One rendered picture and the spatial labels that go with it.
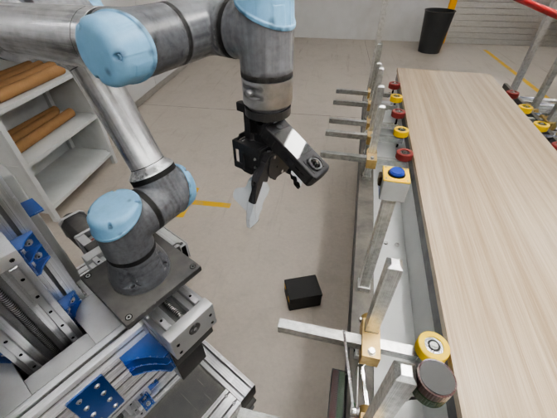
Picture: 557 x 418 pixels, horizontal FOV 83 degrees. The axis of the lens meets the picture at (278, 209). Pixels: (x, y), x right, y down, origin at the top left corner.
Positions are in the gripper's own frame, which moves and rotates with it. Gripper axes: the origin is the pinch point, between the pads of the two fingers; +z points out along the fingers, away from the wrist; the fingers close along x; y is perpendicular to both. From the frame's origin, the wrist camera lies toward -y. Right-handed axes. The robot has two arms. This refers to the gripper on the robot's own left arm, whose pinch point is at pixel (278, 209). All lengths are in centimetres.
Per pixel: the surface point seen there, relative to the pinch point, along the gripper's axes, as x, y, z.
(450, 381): 2.9, -37.4, 14.4
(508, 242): -74, -44, 42
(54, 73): -52, 257, 38
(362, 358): -8, -23, 46
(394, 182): -37.2, -10.3, 10.4
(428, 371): 3.7, -34.1, 14.4
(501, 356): -28, -50, 42
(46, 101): -50, 303, 71
